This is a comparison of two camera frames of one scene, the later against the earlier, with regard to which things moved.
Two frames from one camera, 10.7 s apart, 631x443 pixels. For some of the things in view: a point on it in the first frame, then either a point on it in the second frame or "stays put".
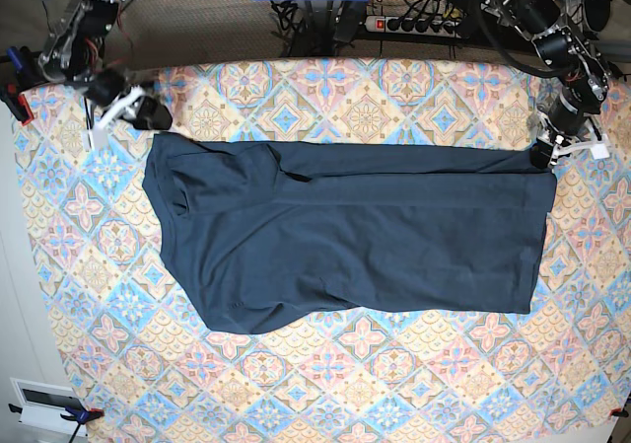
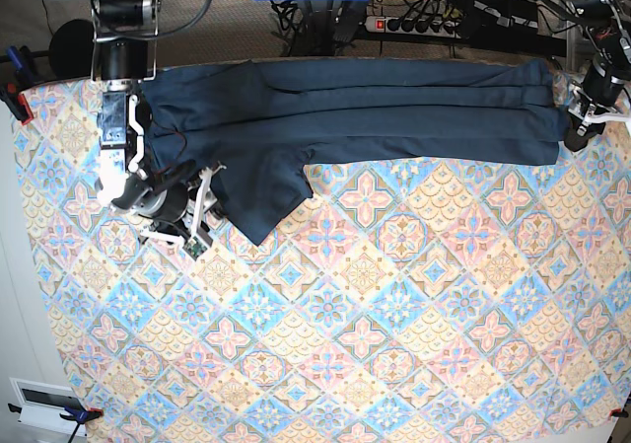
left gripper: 111,90 -> 164,192
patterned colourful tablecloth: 150,371 stays put
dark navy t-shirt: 263,235 -> 258,125
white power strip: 403,25 stays put
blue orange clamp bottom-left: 81,416 stays put
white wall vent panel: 42,404 stays put
